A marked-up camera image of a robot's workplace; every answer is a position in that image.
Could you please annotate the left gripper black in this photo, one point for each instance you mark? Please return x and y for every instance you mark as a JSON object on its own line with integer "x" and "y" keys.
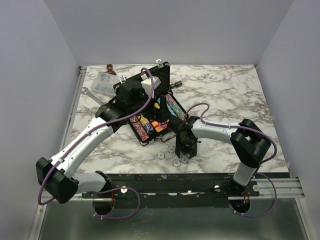
{"x": 164, "y": 113}

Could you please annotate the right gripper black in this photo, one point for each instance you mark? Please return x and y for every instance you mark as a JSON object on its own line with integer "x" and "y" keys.
{"x": 192, "y": 150}

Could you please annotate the yellow round dealer button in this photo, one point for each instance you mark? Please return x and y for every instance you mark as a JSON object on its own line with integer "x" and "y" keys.
{"x": 156, "y": 106}

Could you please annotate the red playing card deck box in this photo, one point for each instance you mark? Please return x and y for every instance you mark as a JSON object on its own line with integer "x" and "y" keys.
{"x": 159, "y": 126}

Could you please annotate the white blue poker chip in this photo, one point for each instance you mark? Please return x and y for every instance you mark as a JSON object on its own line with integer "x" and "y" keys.
{"x": 160, "y": 155}
{"x": 171, "y": 149}
{"x": 176, "y": 163}
{"x": 184, "y": 160}

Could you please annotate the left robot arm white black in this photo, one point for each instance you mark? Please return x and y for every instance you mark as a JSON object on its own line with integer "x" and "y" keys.
{"x": 58, "y": 175}

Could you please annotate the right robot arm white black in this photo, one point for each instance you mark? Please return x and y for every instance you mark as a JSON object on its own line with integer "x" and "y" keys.
{"x": 248, "y": 141}

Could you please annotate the black poker set case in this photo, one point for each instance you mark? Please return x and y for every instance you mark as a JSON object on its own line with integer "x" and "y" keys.
{"x": 162, "y": 71}

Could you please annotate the light blue chip stack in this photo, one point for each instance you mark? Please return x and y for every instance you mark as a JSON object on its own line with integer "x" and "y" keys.
{"x": 173, "y": 108}

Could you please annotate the purple green grey chip stack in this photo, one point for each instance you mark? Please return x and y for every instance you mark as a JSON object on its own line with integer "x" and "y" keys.
{"x": 182, "y": 114}

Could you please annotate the green yellow blue chip stack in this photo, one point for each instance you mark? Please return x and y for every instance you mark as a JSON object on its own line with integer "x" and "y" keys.
{"x": 148, "y": 127}

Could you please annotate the red white chip stack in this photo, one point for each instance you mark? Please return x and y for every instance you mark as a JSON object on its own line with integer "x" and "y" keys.
{"x": 139, "y": 128}

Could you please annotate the black cylindrical socket tool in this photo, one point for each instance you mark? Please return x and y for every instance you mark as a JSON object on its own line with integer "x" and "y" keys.
{"x": 176, "y": 84}

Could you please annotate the clear plastic organizer box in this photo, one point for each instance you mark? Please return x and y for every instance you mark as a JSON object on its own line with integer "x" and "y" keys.
{"x": 104, "y": 84}

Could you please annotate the silver wrench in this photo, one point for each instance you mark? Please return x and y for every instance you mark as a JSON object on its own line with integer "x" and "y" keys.
{"x": 85, "y": 91}

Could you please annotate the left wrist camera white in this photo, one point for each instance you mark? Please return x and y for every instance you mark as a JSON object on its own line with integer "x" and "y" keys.
{"x": 147, "y": 84}

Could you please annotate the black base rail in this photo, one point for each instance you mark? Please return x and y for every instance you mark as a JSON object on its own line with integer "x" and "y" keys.
{"x": 175, "y": 190}

